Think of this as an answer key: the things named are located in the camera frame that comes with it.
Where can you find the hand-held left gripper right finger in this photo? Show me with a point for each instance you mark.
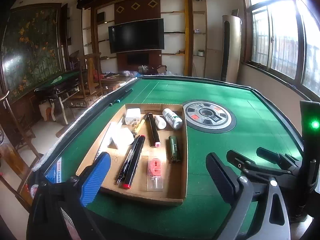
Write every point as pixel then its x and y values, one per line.
pixel 220 177

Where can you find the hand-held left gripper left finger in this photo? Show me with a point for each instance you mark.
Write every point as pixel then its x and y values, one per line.
pixel 96 177

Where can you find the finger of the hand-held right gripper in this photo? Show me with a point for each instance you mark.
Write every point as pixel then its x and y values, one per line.
pixel 250 166
pixel 272 156

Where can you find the thick white paint marker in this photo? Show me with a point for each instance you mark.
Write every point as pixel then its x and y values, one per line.
pixel 103 146

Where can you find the black gel pen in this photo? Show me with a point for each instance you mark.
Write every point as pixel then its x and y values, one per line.
pixel 127 163

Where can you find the black marker with red ends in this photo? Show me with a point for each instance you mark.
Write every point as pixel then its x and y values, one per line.
pixel 135 162

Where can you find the large white charger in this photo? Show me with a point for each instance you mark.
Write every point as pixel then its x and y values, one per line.
pixel 121 138

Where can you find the cardboard box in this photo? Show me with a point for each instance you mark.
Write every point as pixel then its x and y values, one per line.
pixel 140 195

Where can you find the olive green lighter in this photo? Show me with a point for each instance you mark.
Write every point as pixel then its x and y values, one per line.
pixel 175 148

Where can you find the clear package with red label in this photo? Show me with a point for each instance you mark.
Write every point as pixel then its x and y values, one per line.
pixel 156 167

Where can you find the yellow pen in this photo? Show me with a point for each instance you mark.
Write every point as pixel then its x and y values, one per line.
pixel 140 125

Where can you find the small white charger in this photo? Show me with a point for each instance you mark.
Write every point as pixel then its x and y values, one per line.
pixel 132 116

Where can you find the black marker with pink end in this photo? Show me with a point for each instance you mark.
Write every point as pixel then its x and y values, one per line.
pixel 153 130

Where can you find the white bottle with green label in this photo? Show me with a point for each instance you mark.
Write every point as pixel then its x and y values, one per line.
pixel 172 118

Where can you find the small plain white bottle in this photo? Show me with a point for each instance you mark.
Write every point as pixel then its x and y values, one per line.
pixel 160 122

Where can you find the round table control panel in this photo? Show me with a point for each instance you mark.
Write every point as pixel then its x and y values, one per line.
pixel 210 115

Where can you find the wooden chair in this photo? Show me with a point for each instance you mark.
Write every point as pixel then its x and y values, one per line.
pixel 15 142
pixel 90 80

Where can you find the cluttered coffee table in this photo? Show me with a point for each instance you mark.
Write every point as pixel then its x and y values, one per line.
pixel 117 78

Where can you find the small green topped table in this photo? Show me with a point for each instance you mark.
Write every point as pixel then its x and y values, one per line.
pixel 60 80

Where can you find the beige standing air conditioner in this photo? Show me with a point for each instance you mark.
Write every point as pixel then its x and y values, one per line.
pixel 231 47

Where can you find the dark framed window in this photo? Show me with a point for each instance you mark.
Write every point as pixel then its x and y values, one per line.
pixel 282 35

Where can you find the black television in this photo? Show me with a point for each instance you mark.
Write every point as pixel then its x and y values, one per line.
pixel 136 35

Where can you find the black speaker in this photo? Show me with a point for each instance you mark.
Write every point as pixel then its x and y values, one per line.
pixel 86 1

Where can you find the floral wall painting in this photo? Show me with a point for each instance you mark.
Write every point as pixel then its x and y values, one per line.
pixel 30 50

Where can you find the wooden wall shelving unit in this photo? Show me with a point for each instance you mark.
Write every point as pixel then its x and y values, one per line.
pixel 175 17

